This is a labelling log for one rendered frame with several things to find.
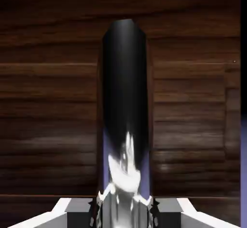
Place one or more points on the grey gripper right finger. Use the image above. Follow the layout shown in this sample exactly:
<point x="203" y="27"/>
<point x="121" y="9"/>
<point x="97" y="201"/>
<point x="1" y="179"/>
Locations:
<point x="169" y="212"/>

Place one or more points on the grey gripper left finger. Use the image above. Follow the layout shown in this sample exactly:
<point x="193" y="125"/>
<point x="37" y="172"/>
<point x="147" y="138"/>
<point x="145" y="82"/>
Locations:
<point x="77" y="212"/>

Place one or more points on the dark wood cabinet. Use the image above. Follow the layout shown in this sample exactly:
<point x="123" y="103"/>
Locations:
<point x="232" y="116"/>

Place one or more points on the dark wood cabinet door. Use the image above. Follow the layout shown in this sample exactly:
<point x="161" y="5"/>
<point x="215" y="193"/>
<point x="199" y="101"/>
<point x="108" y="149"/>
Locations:
<point x="48" y="96"/>

